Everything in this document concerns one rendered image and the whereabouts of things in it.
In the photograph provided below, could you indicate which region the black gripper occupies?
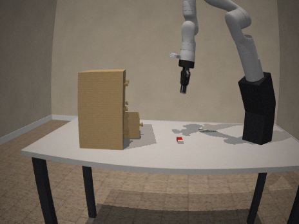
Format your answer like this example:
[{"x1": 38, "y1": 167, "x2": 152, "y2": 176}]
[{"x1": 178, "y1": 59, "x2": 195, "y2": 94}]

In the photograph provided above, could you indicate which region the tan wooden chest of drawers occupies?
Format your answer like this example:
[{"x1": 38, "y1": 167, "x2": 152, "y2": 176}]
[{"x1": 78, "y1": 70, "x2": 126, "y2": 150}]

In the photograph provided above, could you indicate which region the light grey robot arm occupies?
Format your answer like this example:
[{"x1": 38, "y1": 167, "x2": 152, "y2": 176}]
[{"x1": 169, "y1": 0, "x2": 264, "y2": 82}]

